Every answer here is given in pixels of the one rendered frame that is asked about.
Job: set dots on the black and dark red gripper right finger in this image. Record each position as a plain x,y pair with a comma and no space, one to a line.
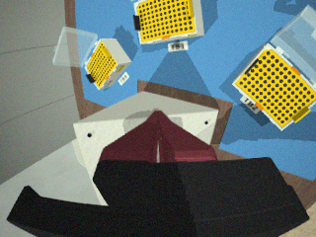
178,145

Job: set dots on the yellow perforated plate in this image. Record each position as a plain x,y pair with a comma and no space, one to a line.
160,18
272,84
100,66

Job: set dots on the blue bench mat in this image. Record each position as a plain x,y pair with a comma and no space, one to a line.
234,31

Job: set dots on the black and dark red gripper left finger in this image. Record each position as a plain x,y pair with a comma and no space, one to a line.
137,144

